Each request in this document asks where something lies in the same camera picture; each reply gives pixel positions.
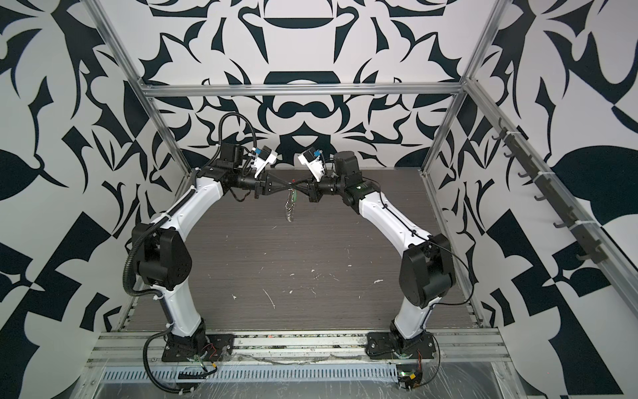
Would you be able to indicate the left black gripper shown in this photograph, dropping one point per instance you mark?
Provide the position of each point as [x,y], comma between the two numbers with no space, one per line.
[267,184]

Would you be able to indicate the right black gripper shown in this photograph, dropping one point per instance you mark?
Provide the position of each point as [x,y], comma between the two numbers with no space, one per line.
[313,190]

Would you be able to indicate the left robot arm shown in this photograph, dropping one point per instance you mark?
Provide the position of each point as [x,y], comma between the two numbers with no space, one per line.
[159,263]

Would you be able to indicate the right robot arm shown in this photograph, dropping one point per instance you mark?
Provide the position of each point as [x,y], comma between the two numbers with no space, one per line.
[427,271]

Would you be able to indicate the right small circuit board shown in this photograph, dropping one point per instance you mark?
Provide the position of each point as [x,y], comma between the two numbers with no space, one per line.
[409,379]

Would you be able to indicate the grey hook rack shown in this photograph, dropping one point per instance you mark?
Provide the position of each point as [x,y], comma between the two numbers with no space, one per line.
[552,190]

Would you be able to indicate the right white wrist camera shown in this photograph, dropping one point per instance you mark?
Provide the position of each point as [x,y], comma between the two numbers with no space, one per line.
[313,160]

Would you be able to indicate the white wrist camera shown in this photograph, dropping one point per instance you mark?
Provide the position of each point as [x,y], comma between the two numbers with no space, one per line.
[263,157]
[313,160]

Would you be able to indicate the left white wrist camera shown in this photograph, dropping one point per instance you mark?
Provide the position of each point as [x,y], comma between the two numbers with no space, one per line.
[263,157]

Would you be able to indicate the aluminium frame back bar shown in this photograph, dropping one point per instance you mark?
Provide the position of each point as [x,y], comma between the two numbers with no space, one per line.
[437,88]

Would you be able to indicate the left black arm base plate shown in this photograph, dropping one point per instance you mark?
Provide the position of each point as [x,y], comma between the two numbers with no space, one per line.
[211,347]

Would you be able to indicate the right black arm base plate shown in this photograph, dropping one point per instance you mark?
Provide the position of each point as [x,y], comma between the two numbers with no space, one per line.
[391,345]

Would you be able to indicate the white slotted cable duct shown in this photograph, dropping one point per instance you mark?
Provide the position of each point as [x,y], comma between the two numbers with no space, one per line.
[260,373]

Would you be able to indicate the aluminium front rail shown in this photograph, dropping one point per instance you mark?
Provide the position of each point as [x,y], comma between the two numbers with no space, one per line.
[348,346]

